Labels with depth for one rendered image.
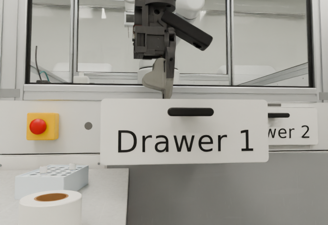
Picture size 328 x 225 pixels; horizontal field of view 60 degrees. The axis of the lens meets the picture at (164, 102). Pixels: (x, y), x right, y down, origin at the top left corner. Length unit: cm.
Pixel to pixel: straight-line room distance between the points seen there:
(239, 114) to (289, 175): 47
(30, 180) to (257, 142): 39
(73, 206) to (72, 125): 49
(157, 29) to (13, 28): 47
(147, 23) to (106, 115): 22
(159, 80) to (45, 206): 33
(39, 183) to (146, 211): 40
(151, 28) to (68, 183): 32
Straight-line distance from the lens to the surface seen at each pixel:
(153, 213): 86
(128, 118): 48
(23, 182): 55
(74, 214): 37
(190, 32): 60
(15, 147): 88
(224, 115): 50
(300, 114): 94
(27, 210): 36
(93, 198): 52
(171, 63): 56
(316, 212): 102
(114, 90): 82
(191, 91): 84
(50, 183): 52
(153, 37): 58
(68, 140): 84
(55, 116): 80
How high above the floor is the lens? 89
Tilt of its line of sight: 4 degrees up
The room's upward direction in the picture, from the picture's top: straight up
